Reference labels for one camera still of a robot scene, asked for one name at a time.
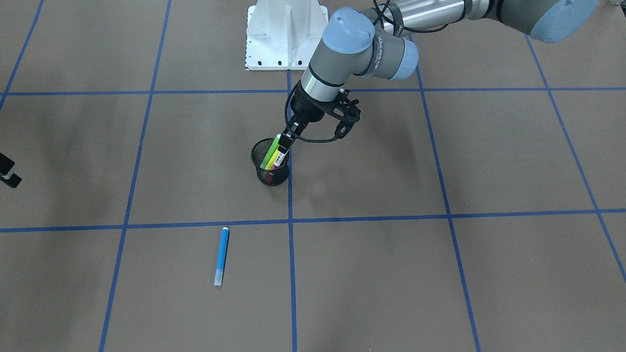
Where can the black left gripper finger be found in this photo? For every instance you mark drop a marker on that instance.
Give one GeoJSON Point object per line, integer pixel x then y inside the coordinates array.
{"type": "Point", "coordinates": [286, 140]}

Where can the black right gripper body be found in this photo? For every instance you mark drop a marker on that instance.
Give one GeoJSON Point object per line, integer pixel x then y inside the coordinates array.
{"type": "Point", "coordinates": [7, 172]}

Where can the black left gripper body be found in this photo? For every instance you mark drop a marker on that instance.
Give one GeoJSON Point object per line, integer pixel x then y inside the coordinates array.
{"type": "Point", "coordinates": [310, 110]}

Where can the green highlighter pen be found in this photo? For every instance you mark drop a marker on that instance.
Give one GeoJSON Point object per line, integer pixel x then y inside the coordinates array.
{"type": "Point", "coordinates": [270, 152]}

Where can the blue marker pen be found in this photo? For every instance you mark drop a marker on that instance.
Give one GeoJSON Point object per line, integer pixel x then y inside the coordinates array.
{"type": "Point", "coordinates": [221, 257]}

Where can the red marker pen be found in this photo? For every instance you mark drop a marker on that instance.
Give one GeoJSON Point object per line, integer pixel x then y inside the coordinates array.
{"type": "Point", "coordinates": [271, 174]}

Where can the yellow highlighter pen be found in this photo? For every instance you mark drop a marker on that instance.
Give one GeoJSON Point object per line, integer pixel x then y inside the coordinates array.
{"type": "Point", "coordinates": [276, 159]}

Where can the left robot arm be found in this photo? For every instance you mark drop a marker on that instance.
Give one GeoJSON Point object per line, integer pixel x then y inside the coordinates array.
{"type": "Point", "coordinates": [374, 43]}

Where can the black mesh pen cup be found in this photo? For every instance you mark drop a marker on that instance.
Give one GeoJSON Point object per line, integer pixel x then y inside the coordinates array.
{"type": "Point", "coordinates": [258, 152]}

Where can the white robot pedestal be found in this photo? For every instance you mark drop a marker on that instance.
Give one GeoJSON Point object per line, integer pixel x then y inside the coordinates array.
{"type": "Point", "coordinates": [283, 34]}

